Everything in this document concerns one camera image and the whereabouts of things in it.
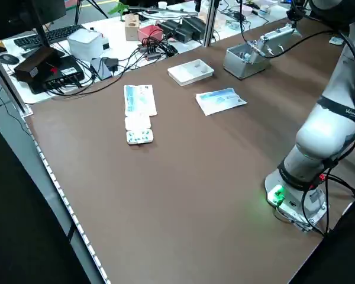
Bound black desk cable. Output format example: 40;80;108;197
46;53;143;97

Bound black base cable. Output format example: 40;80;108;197
301;156;355;238

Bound grey power adapter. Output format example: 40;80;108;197
89;57;114;81

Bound black computer monitor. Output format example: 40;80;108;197
0;0;67;43

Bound white pill box blue dots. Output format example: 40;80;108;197
125;128;155;147

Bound black computer mouse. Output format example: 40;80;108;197
0;53;20;64

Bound wide blue white flat packet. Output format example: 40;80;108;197
195;87;249;117

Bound plain white small box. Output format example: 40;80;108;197
124;114;151;132

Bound black USB hub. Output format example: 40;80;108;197
137;43;164;61

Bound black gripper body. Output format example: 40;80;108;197
286;7;303;27

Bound black charger block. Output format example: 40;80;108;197
157;19;193;44
182;15;208;41

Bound aluminium post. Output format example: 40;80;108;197
203;0;221;48

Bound wooden block holder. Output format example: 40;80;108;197
124;14;141;42

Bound white plastic partition tray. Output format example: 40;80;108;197
167;58;215;88

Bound long blue white flat packet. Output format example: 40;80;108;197
123;84;158;117

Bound white cube box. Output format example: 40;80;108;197
67;28;105;62

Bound black network switch box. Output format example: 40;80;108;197
28;55;87;96

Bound aluminium first-aid case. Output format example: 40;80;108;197
222;25;302;81

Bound brown cardboard box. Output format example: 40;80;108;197
12;46;66;84

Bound red open box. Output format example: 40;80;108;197
137;24;165;44

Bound aluminium table edge rail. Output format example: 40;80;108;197
0;44;111;284

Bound black keyboard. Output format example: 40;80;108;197
13;24;87;51

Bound green plant leaf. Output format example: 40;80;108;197
107;2;130;16

